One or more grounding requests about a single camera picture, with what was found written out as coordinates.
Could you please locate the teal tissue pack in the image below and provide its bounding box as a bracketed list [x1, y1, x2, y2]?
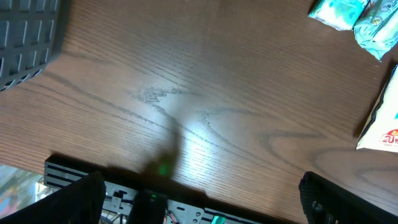
[308, 0, 369, 31]

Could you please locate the grey plastic mesh basket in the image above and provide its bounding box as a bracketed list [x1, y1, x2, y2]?
[1, 0, 71, 91]

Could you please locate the yellow snack chip bag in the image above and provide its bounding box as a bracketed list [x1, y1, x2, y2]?
[356, 65, 397, 152]

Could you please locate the mint green wipes pack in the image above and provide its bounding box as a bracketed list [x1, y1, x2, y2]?
[353, 0, 397, 60]

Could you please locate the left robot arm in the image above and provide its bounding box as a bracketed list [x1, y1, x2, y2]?
[1, 172, 397, 223]

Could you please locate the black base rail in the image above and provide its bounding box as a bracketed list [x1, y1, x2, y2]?
[44, 154, 280, 224]

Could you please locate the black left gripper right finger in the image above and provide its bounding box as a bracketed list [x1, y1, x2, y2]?
[298, 171, 397, 224]

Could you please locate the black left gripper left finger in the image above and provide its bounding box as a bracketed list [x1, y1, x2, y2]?
[1, 172, 106, 224]

